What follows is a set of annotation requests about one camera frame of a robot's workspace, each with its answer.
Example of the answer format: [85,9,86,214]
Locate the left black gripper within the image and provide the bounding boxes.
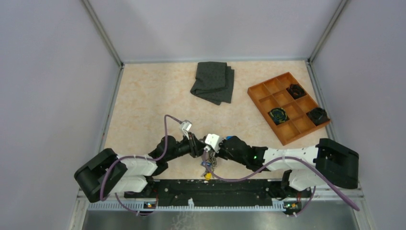
[166,132,210,162]

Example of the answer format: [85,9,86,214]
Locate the metal key holder plate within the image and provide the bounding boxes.
[201,151,218,173]

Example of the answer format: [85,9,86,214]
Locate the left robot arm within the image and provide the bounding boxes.
[74,133,205,203]

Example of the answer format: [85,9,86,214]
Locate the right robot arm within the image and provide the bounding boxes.
[216,136,359,197]

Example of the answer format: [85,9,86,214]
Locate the yellow key tag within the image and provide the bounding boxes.
[202,172,213,181]

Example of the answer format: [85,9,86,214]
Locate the blue yellow rolled tie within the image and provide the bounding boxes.
[268,107,289,125]

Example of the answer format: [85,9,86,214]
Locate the orange compartment tray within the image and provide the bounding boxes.
[247,72,331,146]

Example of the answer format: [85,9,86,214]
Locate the dark grey folded cloth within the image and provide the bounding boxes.
[190,61,235,105]

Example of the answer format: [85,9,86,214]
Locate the black rolled belt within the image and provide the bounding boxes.
[286,84,307,100]

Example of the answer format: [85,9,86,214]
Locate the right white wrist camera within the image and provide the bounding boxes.
[204,134,222,153]

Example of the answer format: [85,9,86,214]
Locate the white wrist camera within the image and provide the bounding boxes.
[179,120,192,139]
[204,134,222,153]

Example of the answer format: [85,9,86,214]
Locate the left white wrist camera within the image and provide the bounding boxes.
[179,120,192,139]

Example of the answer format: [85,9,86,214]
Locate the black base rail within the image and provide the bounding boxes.
[132,179,312,207]

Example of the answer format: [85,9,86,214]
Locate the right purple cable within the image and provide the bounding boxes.
[203,149,361,217]

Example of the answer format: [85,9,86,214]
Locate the black rolled strap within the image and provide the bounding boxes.
[306,107,330,126]

